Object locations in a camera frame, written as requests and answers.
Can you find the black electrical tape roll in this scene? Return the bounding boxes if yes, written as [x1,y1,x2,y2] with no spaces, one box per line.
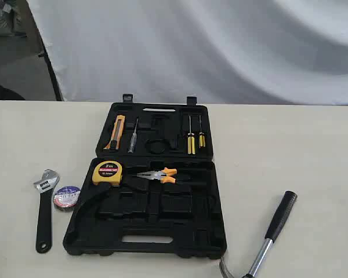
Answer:
[53,186,81,211]

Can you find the black grip claw hammer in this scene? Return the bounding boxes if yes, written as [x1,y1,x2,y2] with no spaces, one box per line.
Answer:
[242,191,298,277]

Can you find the black handled adjustable wrench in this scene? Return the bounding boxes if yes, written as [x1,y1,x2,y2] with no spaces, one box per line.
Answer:
[34,169,60,254]

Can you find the black plastic tool case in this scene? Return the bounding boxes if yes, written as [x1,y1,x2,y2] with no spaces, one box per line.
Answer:
[63,94,227,259]

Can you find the large yellow black screwdriver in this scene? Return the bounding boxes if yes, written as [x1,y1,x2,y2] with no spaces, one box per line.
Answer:
[187,115,195,155]

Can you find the small yellow black screwdriver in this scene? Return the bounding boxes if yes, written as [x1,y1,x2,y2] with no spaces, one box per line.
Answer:
[199,115,206,148]

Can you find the yellow utility knife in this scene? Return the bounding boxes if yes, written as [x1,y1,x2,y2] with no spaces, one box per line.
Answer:
[104,115,125,150]

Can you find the yellow tape measure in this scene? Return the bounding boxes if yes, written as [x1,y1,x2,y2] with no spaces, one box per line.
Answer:
[92,160,122,187]

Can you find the white backdrop cloth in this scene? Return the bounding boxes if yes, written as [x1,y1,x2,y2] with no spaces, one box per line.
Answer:
[29,1,348,105]

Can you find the black backdrop stand pole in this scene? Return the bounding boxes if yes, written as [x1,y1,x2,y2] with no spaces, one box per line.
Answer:
[17,0,64,101]

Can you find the white sack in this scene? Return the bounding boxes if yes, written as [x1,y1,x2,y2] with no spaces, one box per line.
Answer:
[0,0,19,36]

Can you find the orange handled pliers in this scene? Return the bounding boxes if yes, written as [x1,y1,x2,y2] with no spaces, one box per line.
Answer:
[136,167,177,184]

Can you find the clear handle tester screwdriver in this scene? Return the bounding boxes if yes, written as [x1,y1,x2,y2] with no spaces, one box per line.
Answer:
[128,118,139,153]

